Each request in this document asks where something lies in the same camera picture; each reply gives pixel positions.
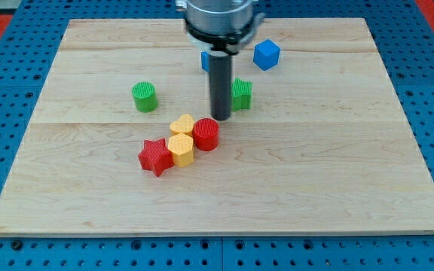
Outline red cylinder block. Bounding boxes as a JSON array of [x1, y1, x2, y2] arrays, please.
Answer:
[[193, 118, 219, 151]]

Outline yellow heart block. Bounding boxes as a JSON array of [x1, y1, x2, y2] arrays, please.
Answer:
[[170, 114, 194, 137]]

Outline yellow hexagon block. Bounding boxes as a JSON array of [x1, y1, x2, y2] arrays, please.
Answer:
[[167, 133, 194, 167]]

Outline red star block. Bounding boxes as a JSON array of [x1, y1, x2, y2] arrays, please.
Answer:
[[138, 139, 174, 177]]

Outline green star block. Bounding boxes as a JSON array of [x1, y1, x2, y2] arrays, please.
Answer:
[[232, 78, 252, 111]]

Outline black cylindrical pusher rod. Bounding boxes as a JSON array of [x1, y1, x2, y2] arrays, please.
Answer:
[[209, 55, 232, 121]]

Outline blue block behind rod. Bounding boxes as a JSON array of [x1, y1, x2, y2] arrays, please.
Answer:
[[200, 51, 209, 72]]

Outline green cylinder block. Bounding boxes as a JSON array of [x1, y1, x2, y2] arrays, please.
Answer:
[[131, 81, 158, 113]]

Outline wooden board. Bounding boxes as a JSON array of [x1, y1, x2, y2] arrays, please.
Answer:
[[0, 18, 434, 238]]

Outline blue cube block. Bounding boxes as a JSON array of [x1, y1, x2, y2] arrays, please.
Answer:
[[253, 39, 280, 71]]

